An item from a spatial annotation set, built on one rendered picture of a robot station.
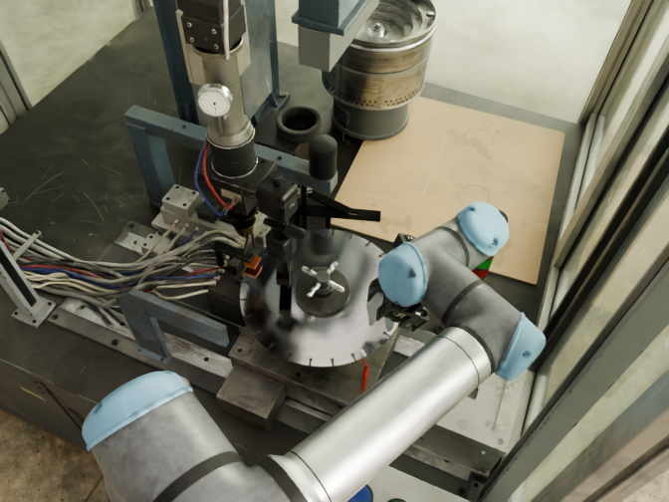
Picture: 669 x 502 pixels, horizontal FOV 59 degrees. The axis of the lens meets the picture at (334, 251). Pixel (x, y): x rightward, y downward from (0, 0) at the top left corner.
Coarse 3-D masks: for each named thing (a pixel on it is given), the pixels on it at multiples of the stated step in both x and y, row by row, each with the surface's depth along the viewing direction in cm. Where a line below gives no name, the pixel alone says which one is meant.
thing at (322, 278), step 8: (336, 264) 118; (312, 272) 117; (320, 272) 116; (328, 272) 117; (320, 280) 115; (328, 280) 115; (312, 288) 114; (320, 288) 116; (328, 288) 117; (336, 288) 115
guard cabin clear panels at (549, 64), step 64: (0, 0) 166; (64, 0) 187; (128, 0) 214; (448, 0) 177; (512, 0) 170; (576, 0) 163; (64, 64) 196; (448, 64) 193; (512, 64) 184; (576, 64) 176; (640, 64) 135; (0, 128) 180; (640, 192) 92; (576, 256) 129; (640, 256) 79; (576, 320) 105; (640, 384) 62; (576, 448) 77
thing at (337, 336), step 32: (320, 256) 125; (352, 256) 126; (256, 288) 120; (288, 288) 120; (352, 288) 121; (256, 320) 115; (288, 320) 116; (320, 320) 116; (352, 320) 116; (384, 320) 116; (288, 352) 111; (320, 352) 112; (352, 352) 112
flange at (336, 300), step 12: (300, 276) 121; (312, 276) 121; (336, 276) 121; (300, 288) 119; (348, 288) 119; (300, 300) 117; (312, 300) 117; (324, 300) 117; (336, 300) 117; (312, 312) 116; (324, 312) 116
